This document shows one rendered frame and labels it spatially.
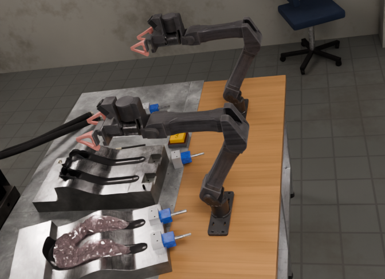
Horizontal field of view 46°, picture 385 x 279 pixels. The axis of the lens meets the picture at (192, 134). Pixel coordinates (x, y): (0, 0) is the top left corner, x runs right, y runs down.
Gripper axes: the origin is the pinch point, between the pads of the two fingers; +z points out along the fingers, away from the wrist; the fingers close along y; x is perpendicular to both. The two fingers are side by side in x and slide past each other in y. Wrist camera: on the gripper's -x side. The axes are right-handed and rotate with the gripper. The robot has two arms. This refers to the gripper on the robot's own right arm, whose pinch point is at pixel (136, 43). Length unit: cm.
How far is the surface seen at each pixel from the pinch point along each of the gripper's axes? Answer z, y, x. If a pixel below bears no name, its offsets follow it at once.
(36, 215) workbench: 37, 61, 39
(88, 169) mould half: 15, 47, 28
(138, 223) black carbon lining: -10, 69, 35
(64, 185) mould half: 20, 58, 26
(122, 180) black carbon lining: 1, 50, 32
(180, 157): -18, 35, 36
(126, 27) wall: 101, -216, 83
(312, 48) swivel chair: -69, -182, 110
